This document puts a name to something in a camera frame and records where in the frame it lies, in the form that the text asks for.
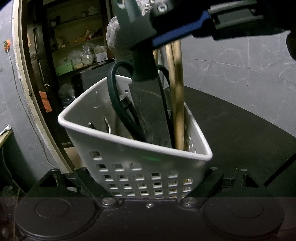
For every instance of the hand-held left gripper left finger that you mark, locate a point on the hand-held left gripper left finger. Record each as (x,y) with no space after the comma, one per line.
(87,182)

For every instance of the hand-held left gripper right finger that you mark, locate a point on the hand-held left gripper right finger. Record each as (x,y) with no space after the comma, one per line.
(212,179)

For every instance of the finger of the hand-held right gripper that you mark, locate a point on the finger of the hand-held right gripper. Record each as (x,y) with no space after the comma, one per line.
(180,30)

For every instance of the white perforated utensil basket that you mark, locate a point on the white perforated utensil basket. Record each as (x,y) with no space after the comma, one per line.
(138,153)

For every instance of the metal spoon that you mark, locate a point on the metal spoon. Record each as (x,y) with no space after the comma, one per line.
(107,126)

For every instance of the dark green scissors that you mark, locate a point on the dark green scissors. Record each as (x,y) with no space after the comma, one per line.
(111,90)

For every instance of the clear bag dark contents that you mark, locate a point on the clear bag dark contents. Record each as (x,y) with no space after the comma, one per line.
(112,34)

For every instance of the dark plastic bag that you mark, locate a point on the dark plastic bag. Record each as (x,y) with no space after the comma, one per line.
(67,95)

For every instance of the orange printed poster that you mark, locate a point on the orange printed poster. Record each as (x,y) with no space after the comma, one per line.
(45,102)

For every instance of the wooden counter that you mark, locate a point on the wooden counter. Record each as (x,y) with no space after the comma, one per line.
(4,139)

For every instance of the white tube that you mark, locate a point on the white tube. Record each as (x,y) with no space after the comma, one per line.
(6,129)

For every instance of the clear plastic food bags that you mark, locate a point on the clear plastic food bags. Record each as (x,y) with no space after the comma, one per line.
(86,54)

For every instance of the grey cabinet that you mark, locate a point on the grey cabinet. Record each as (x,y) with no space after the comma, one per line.
(94,78)

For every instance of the storage shelf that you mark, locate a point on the storage shelf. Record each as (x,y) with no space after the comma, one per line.
(74,34)

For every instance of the green box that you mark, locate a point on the green box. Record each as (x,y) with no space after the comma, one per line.
(64,69)

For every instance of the dark wooden door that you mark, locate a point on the dark wooden door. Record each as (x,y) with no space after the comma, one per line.
(37,58)

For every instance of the cream door frame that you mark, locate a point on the cream door frame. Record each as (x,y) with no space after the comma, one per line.
(25,88)

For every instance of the orange wall hook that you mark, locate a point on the orange wall hook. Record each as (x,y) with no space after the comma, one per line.
(7,44)

